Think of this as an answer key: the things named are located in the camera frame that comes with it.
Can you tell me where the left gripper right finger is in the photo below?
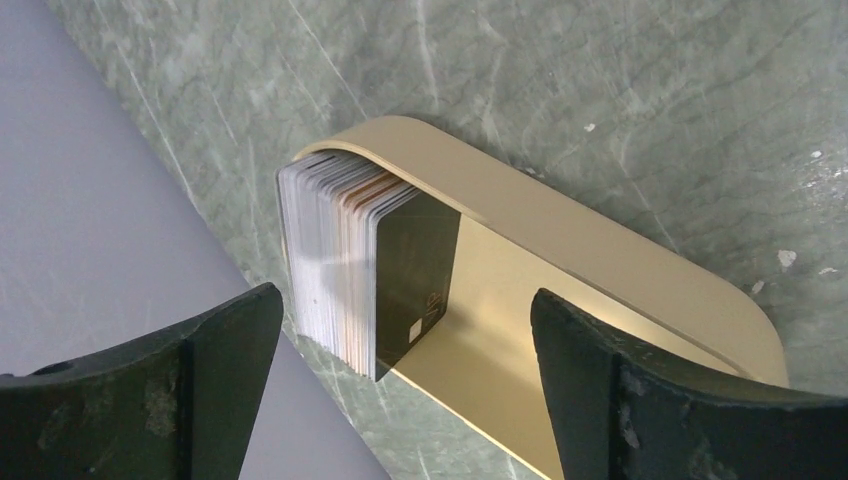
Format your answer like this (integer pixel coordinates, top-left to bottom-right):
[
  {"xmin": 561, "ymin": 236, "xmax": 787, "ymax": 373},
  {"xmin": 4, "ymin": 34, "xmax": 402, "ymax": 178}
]
[{"xmin": 530, "ymin": 289, "xmax": 847, "ymax": 479}]

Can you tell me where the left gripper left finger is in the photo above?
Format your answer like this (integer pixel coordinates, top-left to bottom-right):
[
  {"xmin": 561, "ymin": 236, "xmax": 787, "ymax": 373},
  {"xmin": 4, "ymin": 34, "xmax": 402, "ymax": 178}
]
[{"xmin": 1, "ymin": 283, "xmax": 284, "ymax": 479}]

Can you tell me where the gold metal card tray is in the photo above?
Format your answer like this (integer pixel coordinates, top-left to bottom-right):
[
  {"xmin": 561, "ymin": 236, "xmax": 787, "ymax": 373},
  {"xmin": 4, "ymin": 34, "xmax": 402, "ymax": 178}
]
[{"xmin": 306, "ymin": 116, "xmax": 788, "ymax": 479}]

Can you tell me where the stack of credit cards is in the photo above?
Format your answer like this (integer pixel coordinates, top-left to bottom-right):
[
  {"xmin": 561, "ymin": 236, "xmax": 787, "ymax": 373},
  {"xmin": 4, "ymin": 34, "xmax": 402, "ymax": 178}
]
[{"xmin": 276, "ymin": 150, "xmax": 460, "ymax": 381}]

